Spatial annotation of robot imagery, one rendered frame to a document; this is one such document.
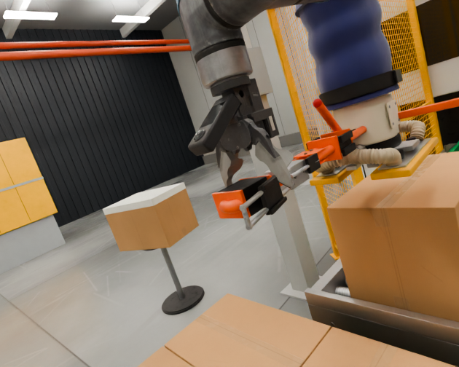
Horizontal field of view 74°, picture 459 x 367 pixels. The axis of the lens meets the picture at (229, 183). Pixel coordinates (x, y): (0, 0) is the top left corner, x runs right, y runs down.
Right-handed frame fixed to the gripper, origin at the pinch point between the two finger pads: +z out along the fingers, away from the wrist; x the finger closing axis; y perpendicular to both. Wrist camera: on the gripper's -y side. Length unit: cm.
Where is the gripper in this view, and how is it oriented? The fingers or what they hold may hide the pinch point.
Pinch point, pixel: (255, 193)
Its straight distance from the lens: 56.0
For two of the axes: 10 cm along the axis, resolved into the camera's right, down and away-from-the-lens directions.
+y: 6.6, -3.4, 6.7
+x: -6.8, 0.9, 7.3
